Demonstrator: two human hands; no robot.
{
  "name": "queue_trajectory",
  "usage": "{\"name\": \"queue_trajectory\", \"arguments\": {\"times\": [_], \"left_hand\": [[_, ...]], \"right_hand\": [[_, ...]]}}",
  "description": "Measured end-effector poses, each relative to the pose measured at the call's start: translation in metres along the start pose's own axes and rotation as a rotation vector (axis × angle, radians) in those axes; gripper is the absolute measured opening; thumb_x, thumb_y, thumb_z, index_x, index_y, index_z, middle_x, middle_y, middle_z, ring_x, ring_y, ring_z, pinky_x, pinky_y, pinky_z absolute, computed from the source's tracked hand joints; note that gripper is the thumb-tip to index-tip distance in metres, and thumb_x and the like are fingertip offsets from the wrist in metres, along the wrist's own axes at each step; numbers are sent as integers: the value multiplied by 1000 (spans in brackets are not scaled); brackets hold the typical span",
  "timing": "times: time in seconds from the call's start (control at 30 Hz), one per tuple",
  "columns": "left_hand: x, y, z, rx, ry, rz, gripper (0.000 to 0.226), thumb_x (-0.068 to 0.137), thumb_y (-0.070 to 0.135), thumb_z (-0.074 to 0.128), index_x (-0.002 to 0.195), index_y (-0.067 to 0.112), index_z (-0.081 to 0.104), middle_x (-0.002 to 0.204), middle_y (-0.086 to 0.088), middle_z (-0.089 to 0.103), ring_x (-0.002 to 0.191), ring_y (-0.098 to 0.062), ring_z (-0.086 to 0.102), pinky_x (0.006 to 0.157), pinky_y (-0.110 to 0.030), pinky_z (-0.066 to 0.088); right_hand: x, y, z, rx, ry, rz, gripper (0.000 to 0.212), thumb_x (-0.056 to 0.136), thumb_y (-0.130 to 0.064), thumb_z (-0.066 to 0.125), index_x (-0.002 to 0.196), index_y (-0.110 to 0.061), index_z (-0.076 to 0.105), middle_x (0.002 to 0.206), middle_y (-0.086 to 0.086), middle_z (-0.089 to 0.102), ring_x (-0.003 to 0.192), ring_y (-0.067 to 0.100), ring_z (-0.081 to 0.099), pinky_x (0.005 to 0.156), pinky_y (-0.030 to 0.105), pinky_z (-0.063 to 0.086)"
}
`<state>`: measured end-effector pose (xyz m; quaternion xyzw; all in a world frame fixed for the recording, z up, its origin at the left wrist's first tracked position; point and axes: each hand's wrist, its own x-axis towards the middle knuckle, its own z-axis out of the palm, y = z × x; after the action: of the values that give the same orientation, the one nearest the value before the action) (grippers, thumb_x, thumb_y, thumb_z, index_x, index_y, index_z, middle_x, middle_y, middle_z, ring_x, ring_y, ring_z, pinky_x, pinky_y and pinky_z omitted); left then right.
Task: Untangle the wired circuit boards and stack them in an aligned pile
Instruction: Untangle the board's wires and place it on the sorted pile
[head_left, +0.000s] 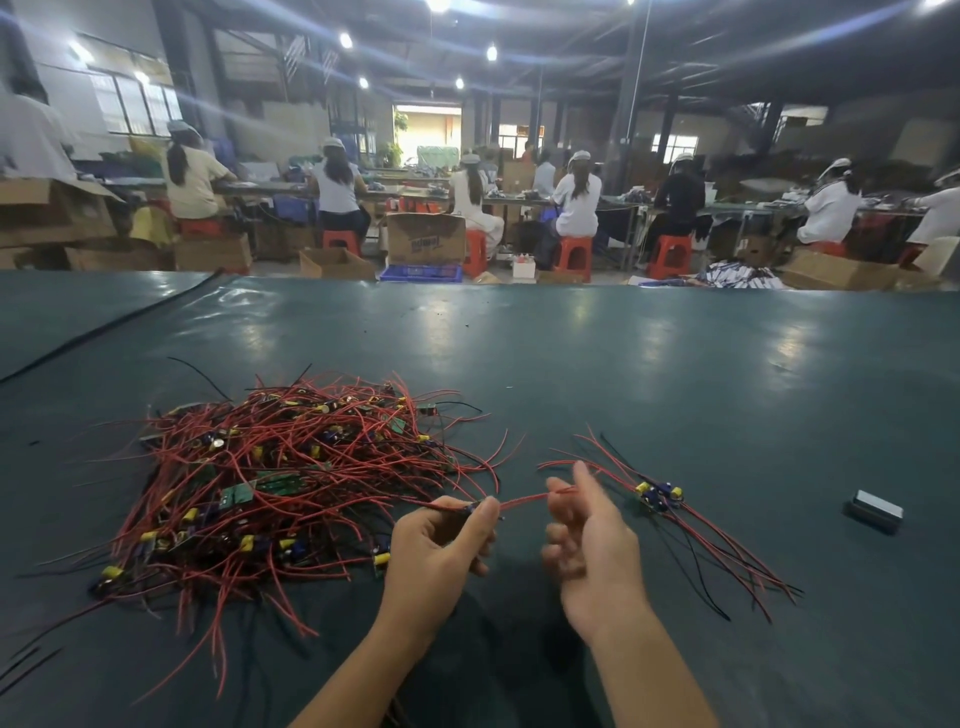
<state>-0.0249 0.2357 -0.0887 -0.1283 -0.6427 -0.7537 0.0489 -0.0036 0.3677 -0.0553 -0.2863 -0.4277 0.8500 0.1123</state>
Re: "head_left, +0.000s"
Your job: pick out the person's left hand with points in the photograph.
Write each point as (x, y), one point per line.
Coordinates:
(435, 570)

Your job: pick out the person's right hand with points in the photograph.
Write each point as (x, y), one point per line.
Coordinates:
(597, 563)

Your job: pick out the person's right forearm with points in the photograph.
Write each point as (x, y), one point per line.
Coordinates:
(648, 683)

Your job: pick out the dark green table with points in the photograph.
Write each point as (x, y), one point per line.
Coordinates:
(780, 405)

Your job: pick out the small black grey block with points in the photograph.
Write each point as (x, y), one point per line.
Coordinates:
(875, 510)

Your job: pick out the blue plastic crate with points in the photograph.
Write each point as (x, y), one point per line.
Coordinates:
(420, 275)

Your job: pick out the red plastic stool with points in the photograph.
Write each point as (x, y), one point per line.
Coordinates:
(341, 240)
(671, 255)
(575, 255)
(828, 249)
(476, 252)
(198, 227)

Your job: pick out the heap of black white items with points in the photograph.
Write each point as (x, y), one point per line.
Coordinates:
(743, 275)

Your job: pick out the yellow sack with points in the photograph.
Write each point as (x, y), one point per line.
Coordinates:
(150, 225)

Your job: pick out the large open cardboard box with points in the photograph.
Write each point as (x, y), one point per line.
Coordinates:
(53, 210)

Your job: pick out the grid window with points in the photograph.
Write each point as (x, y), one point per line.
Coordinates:
(132, 93)

